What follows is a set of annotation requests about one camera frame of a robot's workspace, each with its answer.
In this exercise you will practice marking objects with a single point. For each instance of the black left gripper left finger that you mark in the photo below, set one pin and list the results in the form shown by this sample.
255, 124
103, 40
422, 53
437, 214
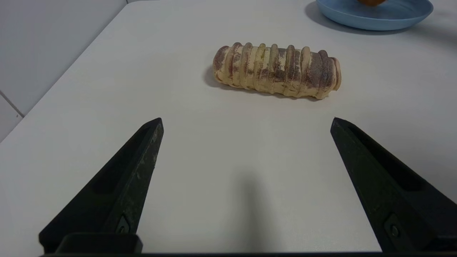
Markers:
121, 185

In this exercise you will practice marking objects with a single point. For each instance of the striped brown cream bread loaf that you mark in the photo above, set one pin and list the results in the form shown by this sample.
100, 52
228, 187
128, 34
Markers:
276, 70

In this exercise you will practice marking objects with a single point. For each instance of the blue round plate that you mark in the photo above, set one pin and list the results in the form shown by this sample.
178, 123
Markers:
375, 16

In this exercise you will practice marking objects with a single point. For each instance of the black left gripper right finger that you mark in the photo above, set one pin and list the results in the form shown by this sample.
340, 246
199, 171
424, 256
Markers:
392, 192

